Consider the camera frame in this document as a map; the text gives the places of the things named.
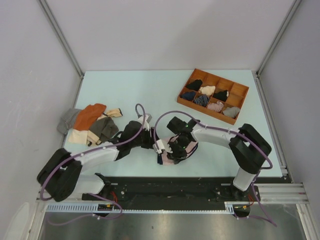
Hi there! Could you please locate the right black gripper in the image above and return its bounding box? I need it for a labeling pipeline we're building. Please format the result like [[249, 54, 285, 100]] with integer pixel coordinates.
[[164, 136, 191, 165]]

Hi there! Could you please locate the pink underwear navy trim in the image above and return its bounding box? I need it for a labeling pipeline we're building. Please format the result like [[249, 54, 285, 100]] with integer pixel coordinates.
[[153, 134, 199, 165]]

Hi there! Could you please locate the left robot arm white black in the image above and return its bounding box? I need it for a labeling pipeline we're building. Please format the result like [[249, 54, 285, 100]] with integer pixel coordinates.
[[36, 120, 155, 202]]

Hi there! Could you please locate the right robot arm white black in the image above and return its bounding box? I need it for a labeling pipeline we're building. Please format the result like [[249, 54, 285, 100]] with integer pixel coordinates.
[[159, 117, 272, 201]]

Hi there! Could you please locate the peach underwear dark trim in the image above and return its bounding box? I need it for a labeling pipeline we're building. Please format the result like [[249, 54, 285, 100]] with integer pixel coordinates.
[[97, 108, 123, 120]]

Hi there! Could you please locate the olive brown underwear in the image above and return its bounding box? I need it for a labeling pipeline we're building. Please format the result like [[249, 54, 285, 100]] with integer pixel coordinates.
[[87, 117, 119, 146]]

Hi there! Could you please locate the striped navy rolled underwear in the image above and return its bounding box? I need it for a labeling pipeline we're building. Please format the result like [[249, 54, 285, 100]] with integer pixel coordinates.
[[193, 94, 210, 108]]

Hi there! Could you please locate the pale pink rolled underwear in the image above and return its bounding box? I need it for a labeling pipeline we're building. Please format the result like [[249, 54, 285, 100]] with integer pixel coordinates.
[[207, 101, 224, 113]]

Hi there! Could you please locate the cream beige underwear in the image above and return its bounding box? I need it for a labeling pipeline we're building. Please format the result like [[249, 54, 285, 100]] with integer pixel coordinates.
[[67, 129, 102, 147]]

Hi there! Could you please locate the orange underwear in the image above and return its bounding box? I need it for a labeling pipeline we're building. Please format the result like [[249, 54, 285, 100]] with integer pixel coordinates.
[[73, 103, 107, 131]]

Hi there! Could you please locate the cream rolled underwear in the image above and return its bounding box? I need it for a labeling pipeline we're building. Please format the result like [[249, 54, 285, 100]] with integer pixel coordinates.
[[198, 85, 216, 96]]

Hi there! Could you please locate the grey rolled underwear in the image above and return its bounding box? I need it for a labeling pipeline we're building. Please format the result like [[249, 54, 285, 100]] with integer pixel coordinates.
[[222, 106, 241, 119]]

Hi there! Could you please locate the black white rolled underwear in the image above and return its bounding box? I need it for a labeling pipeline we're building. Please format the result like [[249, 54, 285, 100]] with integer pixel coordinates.
[[212, 90, 229, 102]]

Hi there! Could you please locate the grey striped underwear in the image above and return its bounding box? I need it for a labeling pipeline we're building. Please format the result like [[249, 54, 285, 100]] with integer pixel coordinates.
[[56, 108, 82, 135]]

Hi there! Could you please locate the wooden compartment tray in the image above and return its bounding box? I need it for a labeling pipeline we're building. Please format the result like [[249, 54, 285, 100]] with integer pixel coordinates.
[[177, 68, 249, 125]]

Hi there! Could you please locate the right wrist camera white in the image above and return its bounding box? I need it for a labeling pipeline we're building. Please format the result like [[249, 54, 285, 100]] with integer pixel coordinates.
[[153, 139, 167, 154]]

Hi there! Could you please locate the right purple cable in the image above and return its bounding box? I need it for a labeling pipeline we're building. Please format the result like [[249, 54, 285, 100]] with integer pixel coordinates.
[[152, 110, 278, 227]]

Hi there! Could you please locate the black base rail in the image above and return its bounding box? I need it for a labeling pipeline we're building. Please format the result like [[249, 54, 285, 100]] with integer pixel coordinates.
[[51, 174, 292, 203]]

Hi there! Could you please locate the white cable duct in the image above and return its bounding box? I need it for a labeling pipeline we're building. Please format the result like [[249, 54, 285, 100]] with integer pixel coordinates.
[[46, 202, 251, 214]]

